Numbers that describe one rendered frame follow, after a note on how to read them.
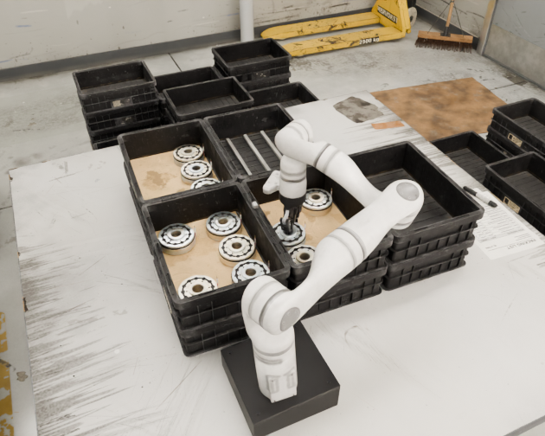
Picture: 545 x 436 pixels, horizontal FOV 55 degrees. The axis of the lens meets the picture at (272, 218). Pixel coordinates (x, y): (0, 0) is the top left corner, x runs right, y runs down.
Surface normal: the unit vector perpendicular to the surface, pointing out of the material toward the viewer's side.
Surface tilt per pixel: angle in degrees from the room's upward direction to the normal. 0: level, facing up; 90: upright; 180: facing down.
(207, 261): 0
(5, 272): 0
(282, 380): 89
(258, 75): 90
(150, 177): 0
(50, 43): 90
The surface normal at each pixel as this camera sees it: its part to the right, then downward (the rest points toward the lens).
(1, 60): 0.40, 0.60
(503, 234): 0.00, -0.76
